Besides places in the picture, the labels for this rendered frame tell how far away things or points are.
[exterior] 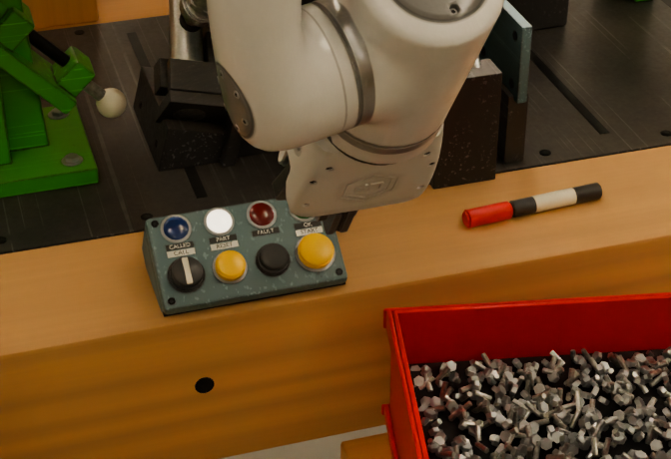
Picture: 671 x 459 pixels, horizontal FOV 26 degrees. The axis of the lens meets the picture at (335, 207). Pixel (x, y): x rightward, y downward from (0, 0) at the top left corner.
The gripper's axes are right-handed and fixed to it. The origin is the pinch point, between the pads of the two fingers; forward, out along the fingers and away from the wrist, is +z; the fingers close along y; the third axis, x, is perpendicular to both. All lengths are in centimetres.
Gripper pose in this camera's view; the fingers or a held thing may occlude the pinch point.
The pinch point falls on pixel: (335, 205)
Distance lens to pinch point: 107.4
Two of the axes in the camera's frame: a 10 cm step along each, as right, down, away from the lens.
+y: 9.6, -1.5, 2.5
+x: -2.4, -9.0, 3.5
